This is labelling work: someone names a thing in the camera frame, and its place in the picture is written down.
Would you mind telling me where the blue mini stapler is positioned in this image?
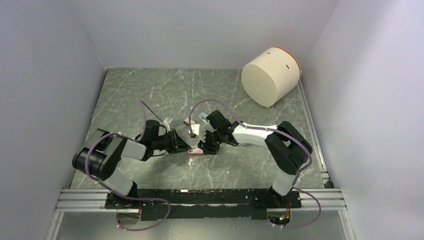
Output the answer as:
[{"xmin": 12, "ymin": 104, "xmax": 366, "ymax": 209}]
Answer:
[{"xmin": 199, "ymin": 112, "xmax": 209, "ymax": 124}]

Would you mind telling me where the red staple box sleeve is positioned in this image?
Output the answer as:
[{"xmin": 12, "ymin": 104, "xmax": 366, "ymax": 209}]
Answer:
[{"xmin": 188, "ymin": 147, "xmax": 203, "ymax": 156}]

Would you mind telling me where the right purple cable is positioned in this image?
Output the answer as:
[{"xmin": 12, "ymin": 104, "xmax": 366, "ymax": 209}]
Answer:
[{"xmin": 188, "ymin": 99, "xmax": 322, "ymax": 230}]

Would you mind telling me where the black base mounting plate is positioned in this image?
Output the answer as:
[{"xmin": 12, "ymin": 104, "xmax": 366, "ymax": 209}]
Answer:
[{"xmin": 104, "ymin": 188, "xmax": 302, "ymax": 221}]

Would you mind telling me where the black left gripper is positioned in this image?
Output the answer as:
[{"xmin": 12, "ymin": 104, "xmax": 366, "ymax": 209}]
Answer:
[{"xmin": 151, "ymin": 128, "xmax": 191, "ymax": 154}]

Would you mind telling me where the beige stapler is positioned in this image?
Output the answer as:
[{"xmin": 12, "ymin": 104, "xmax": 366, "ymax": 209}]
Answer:
[{"xmin": 183, "ymin": 118, "xmax": 200, "ymax": 138}]

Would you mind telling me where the aluminium frame rail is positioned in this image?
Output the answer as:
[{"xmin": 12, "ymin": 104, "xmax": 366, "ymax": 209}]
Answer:
[{"xmin": 54, "ymin": 188, "xmax": 347, "ymax": 212}]

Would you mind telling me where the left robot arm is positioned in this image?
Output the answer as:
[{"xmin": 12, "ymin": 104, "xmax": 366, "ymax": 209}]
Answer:
[{"xmin": 72, "ymin": 120, "xmax": 191, "ymax": 208}]

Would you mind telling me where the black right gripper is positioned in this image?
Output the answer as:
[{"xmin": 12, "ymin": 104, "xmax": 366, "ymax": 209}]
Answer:
[{"xmin": 197, "ymin": 129, "xmax": 224, "ymax": 155}]

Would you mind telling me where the cream cylindrical container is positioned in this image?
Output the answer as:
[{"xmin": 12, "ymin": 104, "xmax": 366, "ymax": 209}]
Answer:
[{"xmin": 241, "ymin": 47, "xmax": 302, "ymax": 107}]

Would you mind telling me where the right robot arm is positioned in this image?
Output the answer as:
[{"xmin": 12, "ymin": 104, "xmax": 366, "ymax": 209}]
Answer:
[{"xmin": 197, "ymin": 110, "xmax": 313, "ymax": 207}]

